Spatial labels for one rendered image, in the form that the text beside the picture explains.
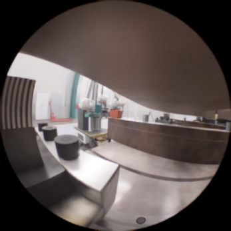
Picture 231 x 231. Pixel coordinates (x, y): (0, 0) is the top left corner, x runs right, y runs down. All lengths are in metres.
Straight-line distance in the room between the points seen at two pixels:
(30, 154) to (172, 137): 0.92
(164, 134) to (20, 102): 0.93
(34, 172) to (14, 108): 0.11
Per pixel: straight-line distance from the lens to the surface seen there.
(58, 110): 7.08
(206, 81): 0.16
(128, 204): 0.51
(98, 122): 1.86
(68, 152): 0.17
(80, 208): 0.20
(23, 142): 0.16
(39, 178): 0.17
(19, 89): 0.16
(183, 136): 0.86
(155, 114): 4.01
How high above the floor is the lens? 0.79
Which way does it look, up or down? 3 degrees down
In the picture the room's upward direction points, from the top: 3 degrees clockwise
